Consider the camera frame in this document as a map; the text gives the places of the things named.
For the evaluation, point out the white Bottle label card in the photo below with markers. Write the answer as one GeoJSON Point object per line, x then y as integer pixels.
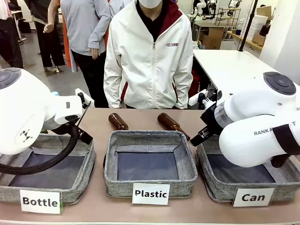
{"type": "Point", "coordinates": [39, 201]}

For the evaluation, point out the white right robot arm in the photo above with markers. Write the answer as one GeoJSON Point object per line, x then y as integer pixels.
{"type": "Point", "coordinates": [253, 105]}

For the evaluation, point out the black slanted pole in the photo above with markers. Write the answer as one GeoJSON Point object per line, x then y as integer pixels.
{"type": "Point", "coordinates": [248, 23]}

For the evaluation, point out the grey fabric basket labelled Bottle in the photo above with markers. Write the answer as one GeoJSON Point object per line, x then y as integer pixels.
{"type": "Point", "coordinates": [79, 178]}

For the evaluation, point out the brown cardboard box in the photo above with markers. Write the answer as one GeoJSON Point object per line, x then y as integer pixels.
{"type": "Point", "coordinates": [263, 11]}

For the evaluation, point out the wooden workbench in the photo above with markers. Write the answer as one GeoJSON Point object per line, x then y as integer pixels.
{"type": "Point", "coordinates": [215, 35]}

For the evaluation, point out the person in black clothes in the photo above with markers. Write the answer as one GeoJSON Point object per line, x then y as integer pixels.
{"type": "Point", "coordinates": [47, 47]}

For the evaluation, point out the small light blue object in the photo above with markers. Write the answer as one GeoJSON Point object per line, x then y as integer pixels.
{"type": "Point", "coordinates": [55, 93]}

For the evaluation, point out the grey hoodie person's hand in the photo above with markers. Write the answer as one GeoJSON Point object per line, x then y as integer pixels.
{"type": "Point", "coordinates": [95, 52]}

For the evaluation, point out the white Can label card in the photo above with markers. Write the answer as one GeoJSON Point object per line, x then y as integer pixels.
{"type": "Point", "coordinates": [253, 197]}

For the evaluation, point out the person in grey hoodie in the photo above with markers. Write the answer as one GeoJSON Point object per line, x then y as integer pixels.
{"type": "Point", "coordinates": [82, 28]}

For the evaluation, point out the white foam stack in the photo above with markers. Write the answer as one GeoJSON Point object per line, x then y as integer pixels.
{"type": "Point", "coordinates": [256, 25]}

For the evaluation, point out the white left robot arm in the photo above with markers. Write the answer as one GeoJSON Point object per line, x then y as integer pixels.
{"type": "Point", "coordinates": [23, 105]}

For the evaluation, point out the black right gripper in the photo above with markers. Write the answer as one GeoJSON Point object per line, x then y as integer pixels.
{"type": "Point", "coordinates": [211, 117]}

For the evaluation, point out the grey fabric basket labelled Can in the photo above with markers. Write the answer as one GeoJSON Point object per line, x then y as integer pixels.
{"type": "Point", "coordinates": [211, 185]}

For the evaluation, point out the red bag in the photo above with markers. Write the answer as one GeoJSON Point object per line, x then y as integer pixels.
{"type": "Point", "coordinates": [194, 84]}

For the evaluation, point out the white power strip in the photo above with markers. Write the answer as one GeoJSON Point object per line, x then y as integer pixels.
{"type": "Point", "coordinates": [194, 98]}

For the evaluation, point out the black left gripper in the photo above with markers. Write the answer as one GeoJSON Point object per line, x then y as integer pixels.
{"type": "Point", "coordinates": [85, 137]}

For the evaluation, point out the pale hand of bystander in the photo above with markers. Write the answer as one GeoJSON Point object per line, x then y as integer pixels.
{"type": "Point", "coordinates": [48, 28]}

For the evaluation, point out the person in white jacket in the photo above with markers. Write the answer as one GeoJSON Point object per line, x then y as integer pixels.
{"type": "Point", "coordinates": [145, 70]}

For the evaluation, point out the grey fabric basket labelled Plastic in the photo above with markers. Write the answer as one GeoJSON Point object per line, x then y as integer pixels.
{"type": "Point", "coordinates": [112, 182]}

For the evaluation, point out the white face mask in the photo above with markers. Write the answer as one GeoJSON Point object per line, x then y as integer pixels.
{"type": "Point", "coordinates": [150, 3]}

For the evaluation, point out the stubby brown glass bottle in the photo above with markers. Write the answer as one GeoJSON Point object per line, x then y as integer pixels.
{"type": "Point", "coordinates": [117, 121]}

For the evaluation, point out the white side table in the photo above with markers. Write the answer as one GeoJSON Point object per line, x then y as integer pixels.
{"type": "Point", "coordinates": [229, 65]}

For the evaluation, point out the long-neck brown glass bottle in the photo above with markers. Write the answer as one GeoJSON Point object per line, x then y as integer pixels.
{"type": "Point", "coordinates": [168, 122]}

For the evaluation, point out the white Plastic label card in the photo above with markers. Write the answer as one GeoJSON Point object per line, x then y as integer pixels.
{"type": "Point", "coordinates": [151, 194]}

